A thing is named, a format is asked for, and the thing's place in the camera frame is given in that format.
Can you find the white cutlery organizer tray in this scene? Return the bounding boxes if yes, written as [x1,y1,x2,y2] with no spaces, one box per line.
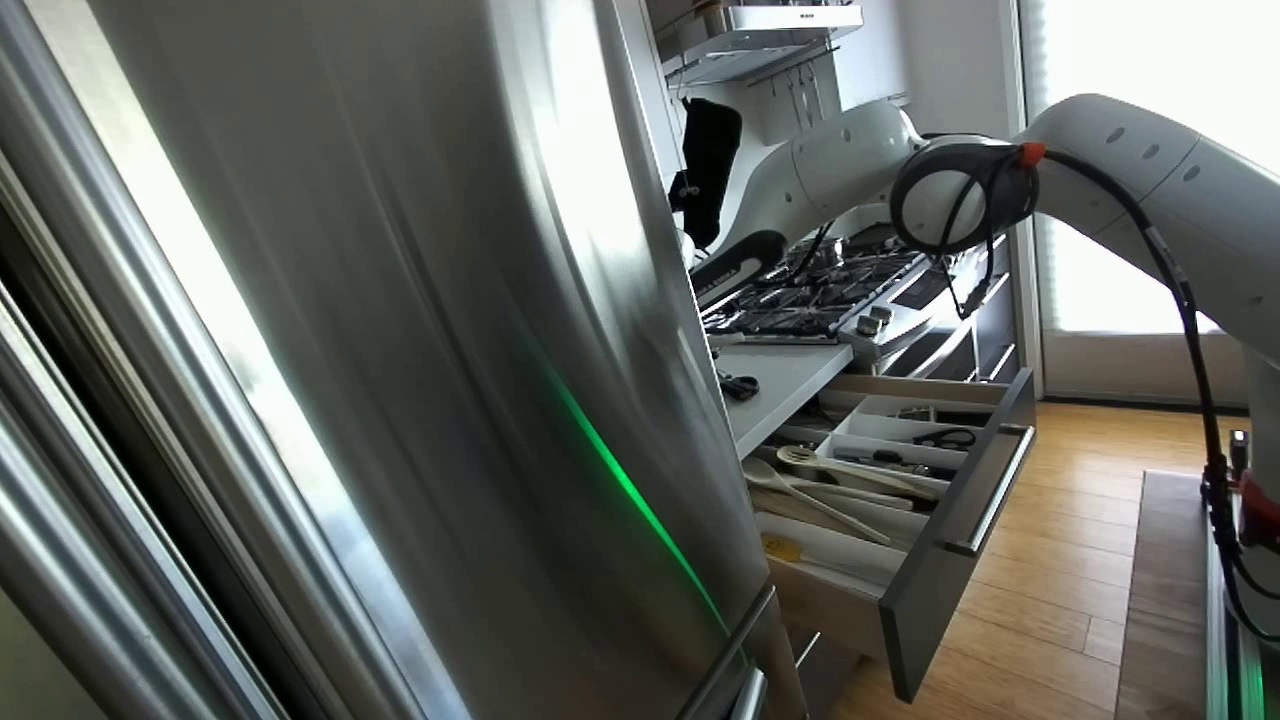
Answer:
[765,390,995,535]

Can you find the wide wooden spatula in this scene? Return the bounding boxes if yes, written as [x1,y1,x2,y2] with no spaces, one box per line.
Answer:
[739,467,901,547]

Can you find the wooden spoon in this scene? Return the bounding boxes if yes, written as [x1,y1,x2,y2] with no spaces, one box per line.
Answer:
[774,444,951,509]

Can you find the stainless gas stove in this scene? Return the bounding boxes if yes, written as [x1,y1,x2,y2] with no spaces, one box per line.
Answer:
[695,225,986,390]

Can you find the dark base cabinet drawers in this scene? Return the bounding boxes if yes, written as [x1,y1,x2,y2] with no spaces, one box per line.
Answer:
[978,250,1034,390]

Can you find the black oven mitt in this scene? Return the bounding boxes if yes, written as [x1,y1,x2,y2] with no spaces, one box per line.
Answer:
[670,96,747,250]

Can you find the silver freezer drawer handle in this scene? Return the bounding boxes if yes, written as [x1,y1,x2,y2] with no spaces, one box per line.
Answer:
[674,581,785,720]

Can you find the metal robot stand frame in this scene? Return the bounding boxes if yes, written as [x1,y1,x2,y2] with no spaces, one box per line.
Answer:
[1197,425,1280,720]

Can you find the dark front kitchen drawer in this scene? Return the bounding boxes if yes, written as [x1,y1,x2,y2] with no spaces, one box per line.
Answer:
[738,367,1040,709]

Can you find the stainless steel fridge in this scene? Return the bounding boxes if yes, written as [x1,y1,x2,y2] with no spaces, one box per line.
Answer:
[0,0,818,720]

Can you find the bright glass door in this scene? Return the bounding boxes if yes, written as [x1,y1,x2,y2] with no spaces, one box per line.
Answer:
[1015,0,1280,410]

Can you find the stainless range hood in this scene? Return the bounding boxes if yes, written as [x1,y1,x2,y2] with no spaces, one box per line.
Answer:
[655,0,869,90]

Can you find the black handled scissors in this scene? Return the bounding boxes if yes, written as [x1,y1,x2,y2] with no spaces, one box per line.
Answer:
[916,420,986,454]

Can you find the silver drawer bar handle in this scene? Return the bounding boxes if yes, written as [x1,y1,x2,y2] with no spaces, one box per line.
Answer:
[961,420,1040,556]

